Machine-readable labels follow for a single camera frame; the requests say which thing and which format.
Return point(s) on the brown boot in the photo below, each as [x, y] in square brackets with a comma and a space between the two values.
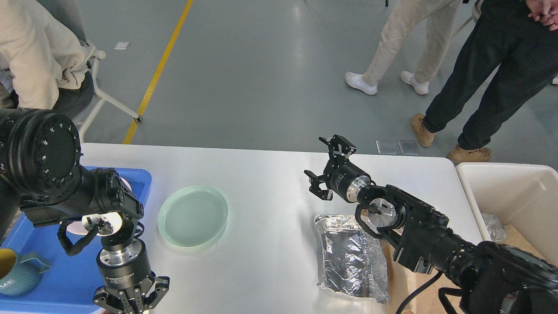
[424, 137]
[459, 155]

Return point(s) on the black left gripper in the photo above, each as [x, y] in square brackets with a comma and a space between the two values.
[129, 286]

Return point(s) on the floor socket plate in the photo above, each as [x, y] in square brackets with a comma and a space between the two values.
[409, 147]
[387, 147]

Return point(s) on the left floor socket plate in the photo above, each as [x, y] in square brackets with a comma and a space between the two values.
[387, 147]

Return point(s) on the dark green ceramic mug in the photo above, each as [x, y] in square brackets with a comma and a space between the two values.
[21, 273]

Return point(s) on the blue plastic tray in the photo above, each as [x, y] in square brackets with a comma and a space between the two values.
[70, 284]

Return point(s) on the pink ceramic plate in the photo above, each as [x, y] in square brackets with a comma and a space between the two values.
[110, 223]

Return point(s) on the person in black clothes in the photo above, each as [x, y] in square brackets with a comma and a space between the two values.
[519, 54]

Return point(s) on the person in cream sweater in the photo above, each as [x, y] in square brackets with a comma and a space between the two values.
[47, 61]

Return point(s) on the green ceramic plate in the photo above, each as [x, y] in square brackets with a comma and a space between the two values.
[193, 217]

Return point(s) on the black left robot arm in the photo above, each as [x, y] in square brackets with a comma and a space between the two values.
[42, 176]

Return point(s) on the white chair near person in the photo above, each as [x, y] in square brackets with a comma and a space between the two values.
[68, 13]

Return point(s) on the white plastic bin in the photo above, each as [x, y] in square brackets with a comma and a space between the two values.
[524, 196]

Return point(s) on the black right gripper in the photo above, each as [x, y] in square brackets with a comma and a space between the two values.
[346, 180]

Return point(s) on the silver foil bag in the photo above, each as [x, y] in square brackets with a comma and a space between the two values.
[353, 263]

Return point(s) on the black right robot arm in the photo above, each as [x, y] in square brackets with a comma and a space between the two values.
[490, 278]

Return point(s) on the right floor socket plate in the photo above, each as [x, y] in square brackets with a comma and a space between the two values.
[409, 147]

